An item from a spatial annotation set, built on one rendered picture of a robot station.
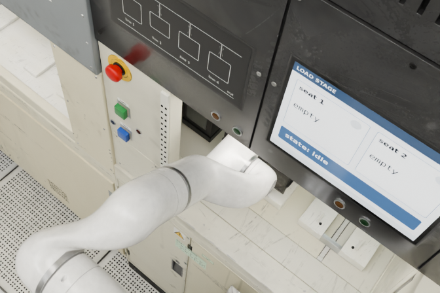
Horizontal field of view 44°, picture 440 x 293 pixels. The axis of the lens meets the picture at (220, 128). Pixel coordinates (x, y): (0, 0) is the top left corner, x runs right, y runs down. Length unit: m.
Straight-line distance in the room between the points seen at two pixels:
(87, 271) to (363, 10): 0.57
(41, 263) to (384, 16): 0.62
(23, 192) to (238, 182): 1.64
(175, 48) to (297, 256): 0.76
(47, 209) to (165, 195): 1.66
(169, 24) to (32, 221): 1.72
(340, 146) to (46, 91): 1.15
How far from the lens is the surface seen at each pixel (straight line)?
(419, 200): 0.84
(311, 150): 0.88
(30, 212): 2.54
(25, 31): 1.96
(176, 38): 0.93
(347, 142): 0.82
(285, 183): 1.42
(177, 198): 0.93
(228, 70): 0.88
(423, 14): 0.63
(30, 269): 0.93
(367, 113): 0.76
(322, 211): 1.54
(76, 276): 0.91
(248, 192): 1.09
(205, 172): 1.02
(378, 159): 0.81
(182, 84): 1.01
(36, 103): 1.76
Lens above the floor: 2.25
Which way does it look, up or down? 57 degrees down
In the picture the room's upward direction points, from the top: 10 degrees clockwise
